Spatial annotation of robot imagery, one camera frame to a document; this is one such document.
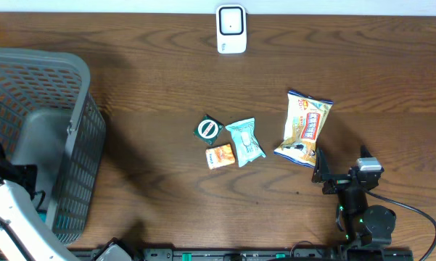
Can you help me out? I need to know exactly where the white barcode scanner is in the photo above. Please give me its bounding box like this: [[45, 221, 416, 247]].
[[215, 4, 247, 54]]

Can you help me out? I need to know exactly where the yellow snack bag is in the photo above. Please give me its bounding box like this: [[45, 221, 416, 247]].
[[273, 90, 334, 168]]

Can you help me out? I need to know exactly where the orange small packet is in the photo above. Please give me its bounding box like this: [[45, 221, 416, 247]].
[[205, 144, 236, 170]]

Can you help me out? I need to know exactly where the teal mouthwash bottle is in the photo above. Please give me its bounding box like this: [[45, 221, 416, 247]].
[[38, 211, 46, 223]]

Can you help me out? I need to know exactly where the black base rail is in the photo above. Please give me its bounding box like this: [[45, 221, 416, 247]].
[[72, 247, 414, 261]]

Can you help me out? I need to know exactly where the light blue wipes pack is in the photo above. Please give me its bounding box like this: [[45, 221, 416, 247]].
[[226, 117, 266, 167]]

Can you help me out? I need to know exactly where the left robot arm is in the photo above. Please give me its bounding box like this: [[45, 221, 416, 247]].
[[0, 143, 78, 261]]

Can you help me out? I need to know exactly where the green square box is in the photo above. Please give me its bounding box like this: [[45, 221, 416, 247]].
[[194, 115, 224, 146]]

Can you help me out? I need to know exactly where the grey plastic basket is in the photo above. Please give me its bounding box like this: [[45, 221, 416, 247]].
[[0, 47, 106, 245]]

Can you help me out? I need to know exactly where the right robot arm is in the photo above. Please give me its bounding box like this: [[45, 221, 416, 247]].
[[311, 146, 396, 260]]

